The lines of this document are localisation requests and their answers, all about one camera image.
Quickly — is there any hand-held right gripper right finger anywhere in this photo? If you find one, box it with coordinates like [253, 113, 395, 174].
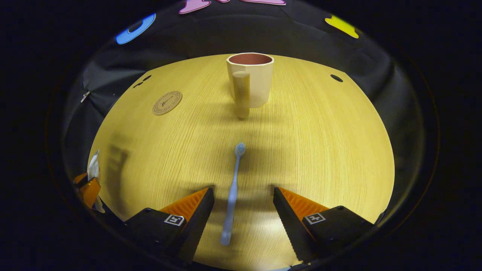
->
[273, 187, 377, 264]

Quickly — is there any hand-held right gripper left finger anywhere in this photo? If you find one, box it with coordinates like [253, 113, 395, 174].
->
[122, 187, 215, 264]

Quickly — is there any white toothpaste tube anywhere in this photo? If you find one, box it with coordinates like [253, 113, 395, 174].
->
[87, 150, 105, 213]

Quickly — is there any light blue toothbrush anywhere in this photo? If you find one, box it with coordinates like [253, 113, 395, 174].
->
[221, 142, 246, 246]

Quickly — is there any round cork coaster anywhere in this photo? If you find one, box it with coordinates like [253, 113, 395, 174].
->
[153, 91, 183, 116]

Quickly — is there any beige cup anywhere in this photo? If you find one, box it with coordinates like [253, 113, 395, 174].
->
[226, 52, 274, 121]

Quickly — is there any wooden desktop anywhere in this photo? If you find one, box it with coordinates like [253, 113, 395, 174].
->
[87, 54, 395, 271]

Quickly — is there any black backdrop cloth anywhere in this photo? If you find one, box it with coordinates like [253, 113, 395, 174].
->
[62, 0, 426, 226]

